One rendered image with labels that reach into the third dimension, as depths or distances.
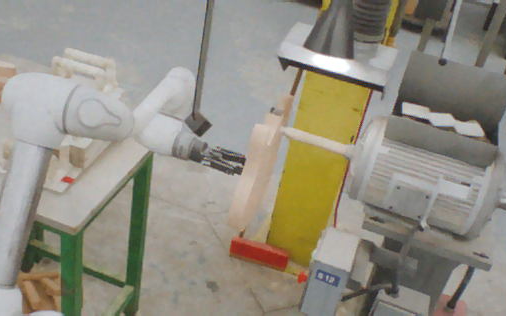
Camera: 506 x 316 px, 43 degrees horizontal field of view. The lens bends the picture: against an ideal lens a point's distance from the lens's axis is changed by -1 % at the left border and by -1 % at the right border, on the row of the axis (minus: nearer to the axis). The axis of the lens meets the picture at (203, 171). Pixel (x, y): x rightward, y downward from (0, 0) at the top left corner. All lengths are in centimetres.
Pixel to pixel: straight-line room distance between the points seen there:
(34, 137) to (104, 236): 176
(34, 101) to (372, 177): 91
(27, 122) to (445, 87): 110
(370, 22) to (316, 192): 142
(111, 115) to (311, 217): 176
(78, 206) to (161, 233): 139
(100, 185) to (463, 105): 113
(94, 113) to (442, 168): 91
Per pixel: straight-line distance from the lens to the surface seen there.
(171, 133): 211
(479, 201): 180
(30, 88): 165
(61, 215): 201
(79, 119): 156
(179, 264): 323
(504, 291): 374
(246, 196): 193
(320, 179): 302
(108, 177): 217
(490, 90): 186
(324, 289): 175
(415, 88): 187
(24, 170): 166
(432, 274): 197
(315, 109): 286
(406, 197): 178
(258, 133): 186
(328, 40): 163
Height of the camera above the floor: 221
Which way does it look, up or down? 35 degrees down
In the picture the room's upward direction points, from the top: 9 degrees clockwise
